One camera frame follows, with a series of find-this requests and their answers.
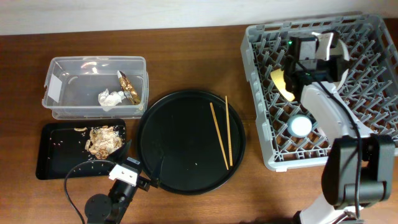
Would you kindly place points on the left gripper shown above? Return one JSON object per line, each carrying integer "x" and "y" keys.
{"x": 144, "y": 183}

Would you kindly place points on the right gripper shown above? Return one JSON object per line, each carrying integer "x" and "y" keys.
{"x": 336, "y": 72}

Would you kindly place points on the food scraps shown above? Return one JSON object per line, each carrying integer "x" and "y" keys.
{"x": 102, "y": 141}

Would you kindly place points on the yellow bowl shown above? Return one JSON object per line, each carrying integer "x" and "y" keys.
{"x": 278, "y": 79}

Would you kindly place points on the blue cup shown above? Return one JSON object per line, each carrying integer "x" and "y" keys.
{"x": 299, "y": 126}

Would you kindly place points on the white tissue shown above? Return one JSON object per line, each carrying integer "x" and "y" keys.
{"x": 108, "y": 100}

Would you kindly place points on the brown snack wrapper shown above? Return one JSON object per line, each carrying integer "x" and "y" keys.
{"x": 128, "y": 89}

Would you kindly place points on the wooden chopstick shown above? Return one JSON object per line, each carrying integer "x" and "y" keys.
{"x": 228, "y": 133}
{"x": 219, "y": 135}

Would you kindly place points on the grey round plate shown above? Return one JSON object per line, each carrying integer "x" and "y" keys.
{"x": 345, "y": 65}

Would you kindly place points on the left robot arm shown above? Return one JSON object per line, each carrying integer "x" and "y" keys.
{"x": 111, "y": 208}

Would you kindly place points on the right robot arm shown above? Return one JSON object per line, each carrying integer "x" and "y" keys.
{"x": 359, "y": 169}

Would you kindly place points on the grey plastic dishwasher rack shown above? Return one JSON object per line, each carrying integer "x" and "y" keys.
{"x": 370, "y": 89}

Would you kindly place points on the black rectangular tray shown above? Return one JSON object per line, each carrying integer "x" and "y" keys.
{"x": 62, "y": 147}

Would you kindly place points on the clear plastic storage bin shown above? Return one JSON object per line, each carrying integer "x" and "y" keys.
{"x": 73, "y": 85}

